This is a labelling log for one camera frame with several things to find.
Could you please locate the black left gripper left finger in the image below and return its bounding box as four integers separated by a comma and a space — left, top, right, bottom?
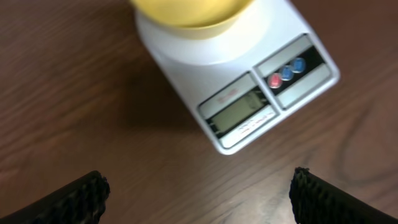
1, 170, 110, 224

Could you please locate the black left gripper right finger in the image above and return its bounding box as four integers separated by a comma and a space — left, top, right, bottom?
289, 167, 397, 224

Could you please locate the white digital kitchen scale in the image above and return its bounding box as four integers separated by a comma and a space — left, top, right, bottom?
136, 0, 340, 155

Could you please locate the yellow plastic bowl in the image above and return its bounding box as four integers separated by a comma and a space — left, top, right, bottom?
130, 0, 253, 39

